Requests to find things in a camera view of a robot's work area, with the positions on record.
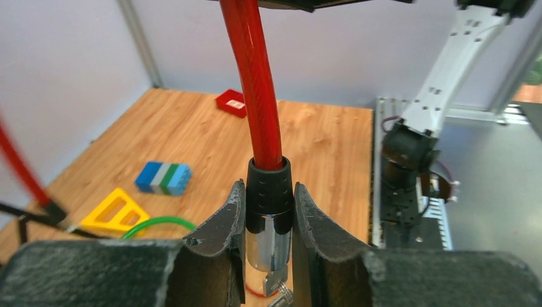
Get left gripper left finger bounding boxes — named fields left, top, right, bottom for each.
left=1, top=180, right=245, bottom=306

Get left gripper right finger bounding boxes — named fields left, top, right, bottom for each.
left=292, top=183, right=541, bottom=306

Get keys of red lock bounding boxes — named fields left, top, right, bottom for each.
left=263, top=265, right=294, bottom=307

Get green cable lock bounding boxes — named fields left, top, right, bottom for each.
left=121, top=216, right=196, bottom=239

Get thick red cable lock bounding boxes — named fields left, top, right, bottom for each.
left=0, top=0, right=295, bottom=272

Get red padlock with thin cable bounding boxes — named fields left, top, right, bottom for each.
left=245, top=284, right=279, bottom=299

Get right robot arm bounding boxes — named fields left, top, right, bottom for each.
left=381, top=1, right=534, bottom=190

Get blue green stacked blocks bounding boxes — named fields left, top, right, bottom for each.
left=134, top=161, right=192, bottom=196

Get yellow triangular plastic piece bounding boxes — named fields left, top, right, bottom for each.
left=80, top=187, right=151, bottom=233

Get black music stand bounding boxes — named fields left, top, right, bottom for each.
left=1, top=202, right=101, bottom=245

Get red window block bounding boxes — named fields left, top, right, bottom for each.
left=215, top=89, right=247, bottom=118

